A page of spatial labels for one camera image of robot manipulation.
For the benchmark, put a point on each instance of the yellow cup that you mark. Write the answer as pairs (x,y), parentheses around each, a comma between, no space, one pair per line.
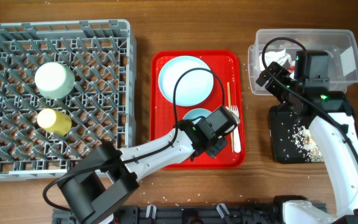
(53,121)

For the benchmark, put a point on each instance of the large white plate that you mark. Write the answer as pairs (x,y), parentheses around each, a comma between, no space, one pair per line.
(193,88)

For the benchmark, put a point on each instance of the clear plastic bin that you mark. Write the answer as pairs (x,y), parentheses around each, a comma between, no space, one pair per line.
(339,44)

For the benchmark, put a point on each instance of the black plastic tray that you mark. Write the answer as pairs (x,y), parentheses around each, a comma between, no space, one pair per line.
(281,122)

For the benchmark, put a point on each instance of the white plastic fork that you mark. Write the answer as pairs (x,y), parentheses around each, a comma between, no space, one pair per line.
(236,136)

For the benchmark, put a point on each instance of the red plastic tray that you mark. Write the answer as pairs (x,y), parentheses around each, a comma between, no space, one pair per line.
(225,65)

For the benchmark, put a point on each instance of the light blue food bowl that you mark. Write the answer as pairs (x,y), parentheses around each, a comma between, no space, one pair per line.
(54,80)

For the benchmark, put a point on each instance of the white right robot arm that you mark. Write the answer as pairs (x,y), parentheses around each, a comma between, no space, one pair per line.
(329,118)

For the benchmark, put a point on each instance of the wooden chopstick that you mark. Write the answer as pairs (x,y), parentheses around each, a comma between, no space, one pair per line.
(229,106)

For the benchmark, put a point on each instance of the white napkin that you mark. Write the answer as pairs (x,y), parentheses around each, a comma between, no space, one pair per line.
(283,58)

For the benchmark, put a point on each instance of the spilled rice food waste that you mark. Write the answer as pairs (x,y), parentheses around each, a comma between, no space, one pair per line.
(305,146)

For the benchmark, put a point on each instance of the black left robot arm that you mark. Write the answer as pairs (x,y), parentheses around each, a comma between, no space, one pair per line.
(97,186)

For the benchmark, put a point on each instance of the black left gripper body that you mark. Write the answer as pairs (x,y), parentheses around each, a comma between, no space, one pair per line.
(218,144)

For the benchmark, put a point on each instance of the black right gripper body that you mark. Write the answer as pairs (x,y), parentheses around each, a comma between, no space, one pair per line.
(282,75)

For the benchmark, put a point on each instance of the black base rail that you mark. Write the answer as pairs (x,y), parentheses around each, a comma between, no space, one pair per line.
(248,213)

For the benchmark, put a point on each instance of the grey dishwasher rack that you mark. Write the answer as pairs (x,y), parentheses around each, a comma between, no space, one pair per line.
(102,56)

